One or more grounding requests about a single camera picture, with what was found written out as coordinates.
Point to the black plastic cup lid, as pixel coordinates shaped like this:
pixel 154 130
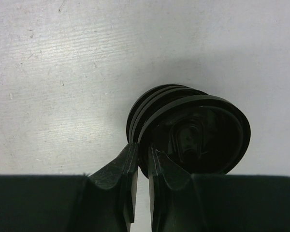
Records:
pixel 201 134

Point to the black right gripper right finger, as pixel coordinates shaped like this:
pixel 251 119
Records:
pixel 171 194

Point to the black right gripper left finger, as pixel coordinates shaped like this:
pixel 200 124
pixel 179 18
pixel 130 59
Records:
pixel 113 192

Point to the stack of black lids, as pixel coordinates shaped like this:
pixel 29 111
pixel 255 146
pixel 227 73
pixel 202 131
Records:
pixel 150 102

